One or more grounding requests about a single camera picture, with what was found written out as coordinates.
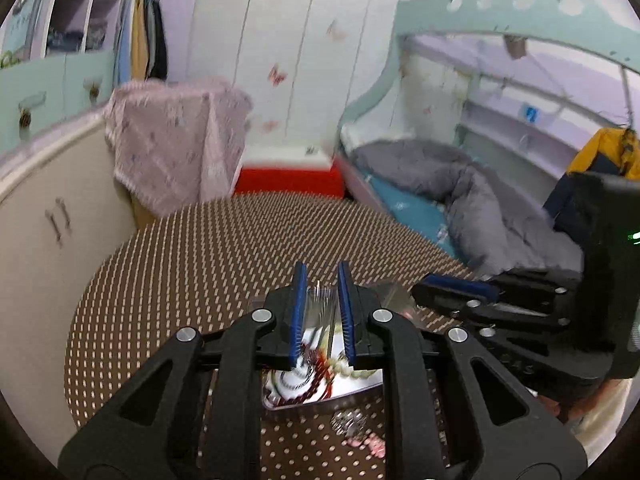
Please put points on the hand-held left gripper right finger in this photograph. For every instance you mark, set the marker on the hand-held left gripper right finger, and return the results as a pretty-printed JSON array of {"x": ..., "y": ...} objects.
[{"x": 346, "y": 310}]

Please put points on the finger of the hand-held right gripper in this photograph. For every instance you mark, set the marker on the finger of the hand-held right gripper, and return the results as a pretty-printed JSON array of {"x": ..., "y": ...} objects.
[
  {"x": 515, "y": 320},
  {"x": 460, "y": 287}
]

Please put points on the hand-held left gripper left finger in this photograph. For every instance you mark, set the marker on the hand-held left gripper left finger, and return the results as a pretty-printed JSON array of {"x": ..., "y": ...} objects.
[{"x": 298, "y": 310}]

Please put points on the black white striped bangle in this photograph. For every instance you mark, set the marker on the black white striped bangle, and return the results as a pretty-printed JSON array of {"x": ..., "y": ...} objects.
[{"x": 292, "y": 380}]

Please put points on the clear plastic tray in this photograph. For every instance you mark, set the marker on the clear plastic tray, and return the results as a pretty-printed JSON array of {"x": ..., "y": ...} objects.
[{"x": 330, "y": 400}]

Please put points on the person's right forearm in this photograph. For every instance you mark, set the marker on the person's right forearm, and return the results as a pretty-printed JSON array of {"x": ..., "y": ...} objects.
[{"x": 607, "y": 415}]

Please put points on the grey duvet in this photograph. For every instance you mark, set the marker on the grey duvet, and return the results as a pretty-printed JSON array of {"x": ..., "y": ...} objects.
[{"x": 500, "y": 210}]

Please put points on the teal bed sheet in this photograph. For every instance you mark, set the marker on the teal bed sheet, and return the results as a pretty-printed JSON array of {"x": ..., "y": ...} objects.
[{"x": 415, "y": 210}]

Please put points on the silver rhinestone brooch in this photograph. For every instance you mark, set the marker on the silver rhinestone brooch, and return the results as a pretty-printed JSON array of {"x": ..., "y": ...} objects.
[{"x": 350, "y": 421}]

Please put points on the red storage box white lid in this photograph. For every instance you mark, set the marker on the red storage box white lid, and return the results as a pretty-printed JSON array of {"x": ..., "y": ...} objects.
[{"x": 290, "y": 180}]

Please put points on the yellow navy jacket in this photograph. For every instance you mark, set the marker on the yellow navy jacket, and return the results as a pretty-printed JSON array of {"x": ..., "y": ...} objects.
[{"x": 600, "y": 150}]

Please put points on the small pink bead trinket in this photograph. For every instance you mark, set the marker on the small pink bead trinket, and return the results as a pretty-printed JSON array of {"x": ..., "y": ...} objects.
[{"x": 370, "y": 445}]

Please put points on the small blue box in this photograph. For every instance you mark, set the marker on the small blue box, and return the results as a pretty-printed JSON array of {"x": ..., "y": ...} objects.
[{"x": 531, "y": 112}]

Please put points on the pink bear-print cloth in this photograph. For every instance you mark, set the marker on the pink bear-print cloth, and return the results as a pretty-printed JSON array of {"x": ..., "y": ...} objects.
[{"x": 170, "y": 135}]

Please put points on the red butterfly sticker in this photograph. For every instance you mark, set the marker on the red butterfly sticker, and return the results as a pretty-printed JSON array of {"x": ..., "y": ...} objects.
[{"x": 276, "y": 75}]

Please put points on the beige hanging cloth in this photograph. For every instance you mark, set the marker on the beige hanging cloth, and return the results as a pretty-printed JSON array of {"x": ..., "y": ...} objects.
[{"x": 515, "y": 46}]

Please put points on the white wardrobe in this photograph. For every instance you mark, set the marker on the white wardrobe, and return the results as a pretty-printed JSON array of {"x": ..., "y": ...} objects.
[{"x": 300, "y": 60}]

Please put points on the low white cabinet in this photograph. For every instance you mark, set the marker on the low white cabinet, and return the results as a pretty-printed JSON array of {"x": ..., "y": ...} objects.
[{"x": 40, "y": 260}]

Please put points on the teal bunk bed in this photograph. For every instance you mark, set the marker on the teal bunk bed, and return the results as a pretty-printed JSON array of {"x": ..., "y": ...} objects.
[{"x": 425, "y": 10}]

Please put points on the pale butterfly sticker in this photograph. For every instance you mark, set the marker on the pale butterfly sticker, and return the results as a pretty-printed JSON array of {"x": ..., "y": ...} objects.
[{"x": 336, "y": 27}]

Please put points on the pine cone drawer pull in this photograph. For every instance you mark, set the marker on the pine cone drawer pull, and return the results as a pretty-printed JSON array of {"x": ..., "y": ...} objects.
[
  {"x": 24, "y": 119},
  {"x": 94, "y": 92}
]

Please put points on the black hanging jacket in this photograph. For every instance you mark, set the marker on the black hanging jacket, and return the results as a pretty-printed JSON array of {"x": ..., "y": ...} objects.
[{"x": 159, "y": 35}]

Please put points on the yellow hanging garment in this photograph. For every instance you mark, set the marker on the yellow hanging garment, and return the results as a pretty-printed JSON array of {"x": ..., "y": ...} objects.
[{"x": 141, "y": 40}]

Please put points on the light blue hanging garment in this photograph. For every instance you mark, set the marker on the light blue hanging garment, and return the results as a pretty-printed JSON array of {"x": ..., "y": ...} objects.
[{"x": 122, "y": 45}]

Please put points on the teal drawer unit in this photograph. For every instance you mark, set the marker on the teal drawer unit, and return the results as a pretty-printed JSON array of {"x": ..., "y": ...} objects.
[{"x": 50, "y": 85}]

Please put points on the folded grey clothes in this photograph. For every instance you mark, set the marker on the folded grey clothes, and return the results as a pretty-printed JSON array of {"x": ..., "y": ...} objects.
[{"x": 97, "y": 35}]

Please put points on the folded blue jeans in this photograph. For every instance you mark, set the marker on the folded blue jeans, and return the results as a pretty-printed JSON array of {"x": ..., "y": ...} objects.
[{"x": 62, "y": 40}]

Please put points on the lavender stair shelf unit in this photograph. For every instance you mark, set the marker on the lavender stair shelf unit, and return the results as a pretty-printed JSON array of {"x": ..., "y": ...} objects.
[{"x": 75, "y": 5}]

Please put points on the green hair claw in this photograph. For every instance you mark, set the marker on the green hair claw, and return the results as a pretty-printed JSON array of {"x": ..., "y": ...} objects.
[{"x": 7, "y": 58}]

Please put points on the teal printed board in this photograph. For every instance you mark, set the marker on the teal printed board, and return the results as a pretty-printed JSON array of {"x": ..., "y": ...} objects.
[{"x": 22, "y": 25}]

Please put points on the lavender wall shelf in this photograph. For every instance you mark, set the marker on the lavender wall shelf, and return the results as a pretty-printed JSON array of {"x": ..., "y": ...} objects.
[{"x": 500, "y": 130}]

